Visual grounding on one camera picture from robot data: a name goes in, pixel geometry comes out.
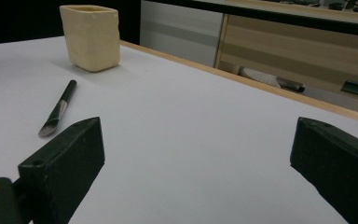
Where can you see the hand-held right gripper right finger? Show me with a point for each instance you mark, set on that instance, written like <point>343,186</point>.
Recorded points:
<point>338,165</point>

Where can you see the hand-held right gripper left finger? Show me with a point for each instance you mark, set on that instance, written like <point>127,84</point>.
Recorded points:
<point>65,161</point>

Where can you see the black cylindrical tube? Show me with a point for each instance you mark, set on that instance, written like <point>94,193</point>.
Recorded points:
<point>59,107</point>

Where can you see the cream square cup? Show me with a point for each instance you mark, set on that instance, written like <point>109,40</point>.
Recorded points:
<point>91,37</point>

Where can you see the wooden table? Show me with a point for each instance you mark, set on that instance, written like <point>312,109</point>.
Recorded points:
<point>261,84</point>

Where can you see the white wheeled base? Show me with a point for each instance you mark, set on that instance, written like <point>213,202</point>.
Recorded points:
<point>258,76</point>

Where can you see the white table mat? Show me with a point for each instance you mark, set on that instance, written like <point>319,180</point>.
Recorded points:
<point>180,124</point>

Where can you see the light wooden office desk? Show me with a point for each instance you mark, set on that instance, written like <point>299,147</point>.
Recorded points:
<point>292,49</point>

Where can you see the grey partition panel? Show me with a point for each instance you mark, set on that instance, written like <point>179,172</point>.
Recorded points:
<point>180,31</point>

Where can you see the black horizontal rail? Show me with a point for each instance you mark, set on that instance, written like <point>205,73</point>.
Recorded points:
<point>292,18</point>

